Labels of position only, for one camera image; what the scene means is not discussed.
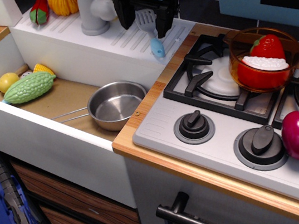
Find grey spatula blue handle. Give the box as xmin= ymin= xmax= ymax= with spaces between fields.
xmin=135 ymin=9 xmax=166 ymax=58

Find stainless steel pan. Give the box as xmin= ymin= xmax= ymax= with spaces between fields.
xmin=53 ymin=81 xmax=147 ymax=132

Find grey toy faucet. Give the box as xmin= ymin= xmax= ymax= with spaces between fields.
xmin=77 ymin=0 xmax=117 ymax=36

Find orange toy pumpkin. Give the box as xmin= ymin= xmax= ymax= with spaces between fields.
xmin=48 ymin=0 xmax=79 ymax=16

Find black stove grate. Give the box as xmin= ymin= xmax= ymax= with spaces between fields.
xmin=163 ymin=33 xmax=299 ymax=128

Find red green toy pepper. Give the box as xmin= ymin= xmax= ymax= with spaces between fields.
xmin=29 ymin=0 xmax=49 ymax=25

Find yellow toy corn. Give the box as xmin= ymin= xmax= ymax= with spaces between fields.
xmin=33 ymin=64 xmax=55 ymax=75

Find white toy sink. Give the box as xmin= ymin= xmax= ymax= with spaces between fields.
xmin=0 ymin=14 xmax=193 ymax=207

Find orange transparent pot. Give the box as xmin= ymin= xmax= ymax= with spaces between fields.
xmin=223 ymin=27 xmax=299 ymax=93

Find left black stove knob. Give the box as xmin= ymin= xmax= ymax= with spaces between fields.
xmin=174 ymin=110 xmax=215 ymax=145

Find black stove knob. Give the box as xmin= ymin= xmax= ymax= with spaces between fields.
xmin=174 ymin=110 xmax=215 ymax=145
xmin=233 ymin=125 xmax=288 ymax=171

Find red toy strawberry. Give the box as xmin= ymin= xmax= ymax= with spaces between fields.
xmin=250 ymin=34 xmax=286 ymax=59

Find red bowl with rice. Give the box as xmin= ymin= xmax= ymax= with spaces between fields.
xmin=237 ymin=56 xmax=290 ymax=91

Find green toy bitter gourd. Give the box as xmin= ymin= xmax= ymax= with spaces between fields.
xmin=3 ymin=71 xmax=56 ymax=104

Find grey toy stove top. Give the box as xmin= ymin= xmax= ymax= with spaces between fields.
xmin=133 ymin=89 xmax=299 ymax=199

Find yellow toy lemon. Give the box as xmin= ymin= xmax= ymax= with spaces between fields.
xmin=0 ymin=72 xmax=19 ymax=93

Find middle black stove knob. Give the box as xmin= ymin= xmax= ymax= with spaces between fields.
xmin=233 ymin=125 xmax=288 ymax=171

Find upper wooden drawer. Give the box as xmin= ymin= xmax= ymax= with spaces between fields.
xmin=11 ymin=159 xmax=140 ymax=224

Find black oven door handle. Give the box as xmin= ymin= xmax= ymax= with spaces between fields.
xmin=156 ymin=191 xmax=208 ymax=224

